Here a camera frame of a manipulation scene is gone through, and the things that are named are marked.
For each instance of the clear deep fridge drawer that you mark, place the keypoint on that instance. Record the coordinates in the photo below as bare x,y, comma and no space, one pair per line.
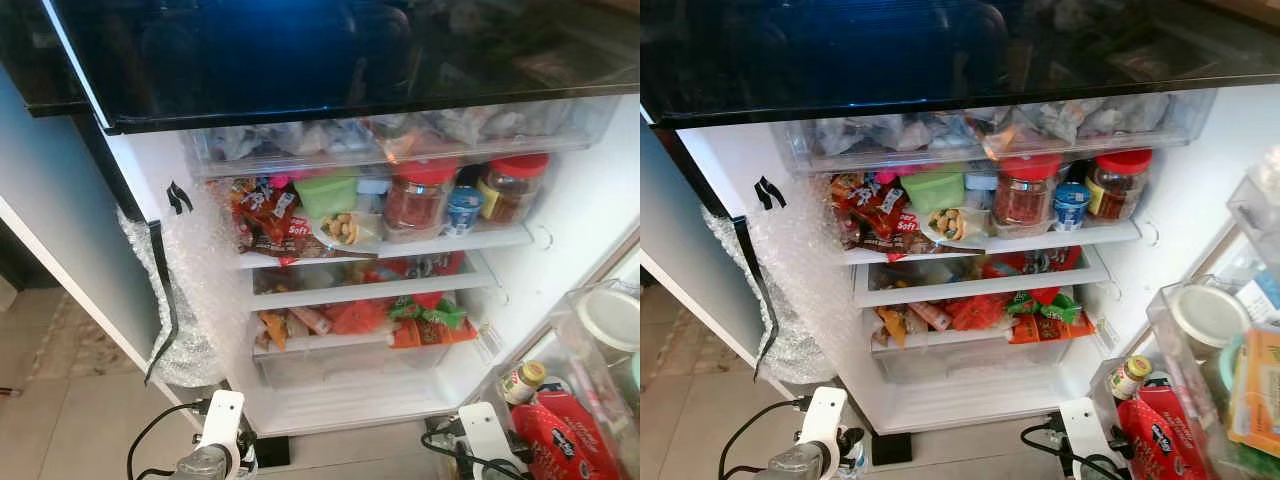
340,365
950,360

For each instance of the clear shallow fridge drawer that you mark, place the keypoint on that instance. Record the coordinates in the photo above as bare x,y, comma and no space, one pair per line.
330,290
940,285

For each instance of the clear fridge door bin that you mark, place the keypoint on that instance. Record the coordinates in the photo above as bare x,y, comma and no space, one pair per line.
1190,380
580,370

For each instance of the white fridge shelf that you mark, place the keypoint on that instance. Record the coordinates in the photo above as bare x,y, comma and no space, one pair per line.
1060,238
450,242

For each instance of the clear fridge top drawer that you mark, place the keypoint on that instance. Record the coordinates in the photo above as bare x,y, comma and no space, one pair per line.
300,140
900,135

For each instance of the black fridge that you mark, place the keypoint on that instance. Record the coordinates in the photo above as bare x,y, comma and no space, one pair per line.
1185,200
560,200

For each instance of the small orange packet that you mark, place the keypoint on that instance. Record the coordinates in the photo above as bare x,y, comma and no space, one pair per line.
272,330
891,325

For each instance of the pink tube packet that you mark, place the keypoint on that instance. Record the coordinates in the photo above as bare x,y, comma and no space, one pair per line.
310,320
927,315

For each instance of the bubble wrap sheet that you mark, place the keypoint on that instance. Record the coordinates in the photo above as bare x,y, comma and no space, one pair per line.
190,300
790,300

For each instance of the red orange snack packet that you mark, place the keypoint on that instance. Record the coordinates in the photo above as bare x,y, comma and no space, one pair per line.
975,312
358,318

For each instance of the flat orange packet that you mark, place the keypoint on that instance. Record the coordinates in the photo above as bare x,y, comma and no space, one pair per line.
1055,330
440,335

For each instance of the green red snack packet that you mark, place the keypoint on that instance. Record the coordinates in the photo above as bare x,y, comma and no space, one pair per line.
1045,305
430,310

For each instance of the clear bag of nuts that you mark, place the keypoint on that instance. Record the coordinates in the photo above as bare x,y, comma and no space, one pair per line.
955,228
348,230

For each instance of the green plastic container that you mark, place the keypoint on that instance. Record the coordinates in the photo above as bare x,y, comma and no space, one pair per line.
326,192
932,190

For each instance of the white lid jar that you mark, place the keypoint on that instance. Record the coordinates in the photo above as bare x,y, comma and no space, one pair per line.
1208,315
610,318

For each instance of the small bottle yellow cap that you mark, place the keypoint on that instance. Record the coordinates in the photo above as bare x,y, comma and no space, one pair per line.
522,382
1130,378

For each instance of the red pouch black label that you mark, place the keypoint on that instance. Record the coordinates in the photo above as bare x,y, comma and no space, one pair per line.
1165,440
565,440

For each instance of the red lid chili jar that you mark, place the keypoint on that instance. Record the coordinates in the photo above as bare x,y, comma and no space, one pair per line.
420,205
1026,200

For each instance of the blue white yogurt cup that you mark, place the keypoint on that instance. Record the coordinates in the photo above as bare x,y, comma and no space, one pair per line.
463,210
1071,207

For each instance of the red lid jar yellow label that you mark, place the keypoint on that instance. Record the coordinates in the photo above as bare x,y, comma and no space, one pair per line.
1118,185
518,190

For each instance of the orange carton box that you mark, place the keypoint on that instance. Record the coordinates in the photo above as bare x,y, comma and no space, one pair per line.
1258,390

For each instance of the blue white carton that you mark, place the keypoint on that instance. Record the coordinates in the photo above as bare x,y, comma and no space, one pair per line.
1262,295

